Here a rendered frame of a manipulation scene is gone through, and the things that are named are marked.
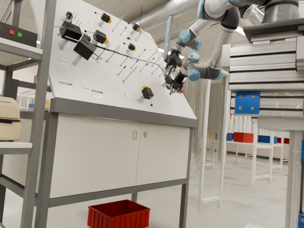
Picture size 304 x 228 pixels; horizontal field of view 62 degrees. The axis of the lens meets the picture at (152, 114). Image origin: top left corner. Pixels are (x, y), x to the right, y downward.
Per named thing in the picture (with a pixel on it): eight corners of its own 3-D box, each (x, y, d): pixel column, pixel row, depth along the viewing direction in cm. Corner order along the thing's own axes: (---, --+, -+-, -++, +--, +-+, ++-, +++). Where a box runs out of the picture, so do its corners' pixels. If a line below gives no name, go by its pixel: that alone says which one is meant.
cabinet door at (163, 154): (187, 178, 196) (191, 127, 198) (136, 186, 156) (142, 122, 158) (184, 177, 197) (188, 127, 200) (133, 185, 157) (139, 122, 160)
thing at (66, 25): (36, 35, 131) (48, 13, 123) (67, 45, 143) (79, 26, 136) (38, 43, 128) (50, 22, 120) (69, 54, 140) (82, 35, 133)
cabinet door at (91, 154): (135, 185, 156) (141, 122, 158) (49, 198, 116) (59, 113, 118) (133, 185, 157) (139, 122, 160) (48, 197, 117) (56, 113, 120)
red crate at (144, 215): (149, 226, 197) (150, 208, 197) (108, 239, 169) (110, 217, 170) (125, 215, 217) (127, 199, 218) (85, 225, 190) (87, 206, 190)
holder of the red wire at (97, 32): (78, 36, 156) (87, 23, 151) (97, 46, 165) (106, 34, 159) (78, 41, 153) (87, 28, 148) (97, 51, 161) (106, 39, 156)
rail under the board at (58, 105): (197, 128, 199) (197, 119, 199) (54, 111, 113) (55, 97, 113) (191, 127, 203) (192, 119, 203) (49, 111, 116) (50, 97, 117)
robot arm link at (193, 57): (191, 58, 159) (189, 49, 164) (182, 70, 167) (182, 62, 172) (201, 61, 161) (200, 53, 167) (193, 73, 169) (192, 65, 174)
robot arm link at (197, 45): (193, 48, 174) (181, 42, 179) (199, 53, 184) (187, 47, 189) (199, 38, 172) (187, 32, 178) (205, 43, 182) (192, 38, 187)
